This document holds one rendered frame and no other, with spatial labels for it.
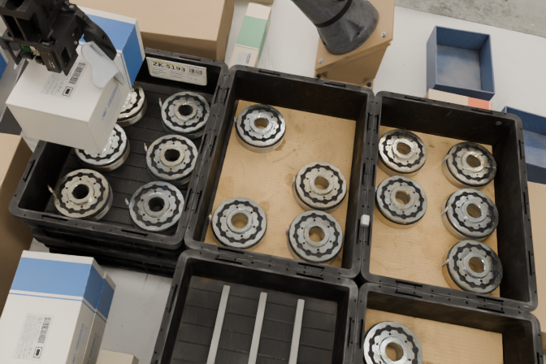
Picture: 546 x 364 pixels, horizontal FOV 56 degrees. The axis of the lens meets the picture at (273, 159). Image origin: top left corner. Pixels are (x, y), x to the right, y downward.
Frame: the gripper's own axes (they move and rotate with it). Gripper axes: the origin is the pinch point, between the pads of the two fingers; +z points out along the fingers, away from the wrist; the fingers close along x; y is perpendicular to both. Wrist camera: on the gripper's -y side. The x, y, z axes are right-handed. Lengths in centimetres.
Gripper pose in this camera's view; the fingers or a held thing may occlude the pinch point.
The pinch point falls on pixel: (80, 70)
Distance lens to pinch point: 84.5
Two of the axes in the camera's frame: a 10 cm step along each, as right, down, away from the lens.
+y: -2.1, 8.5, -4.8
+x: 9.7, 2.2, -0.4
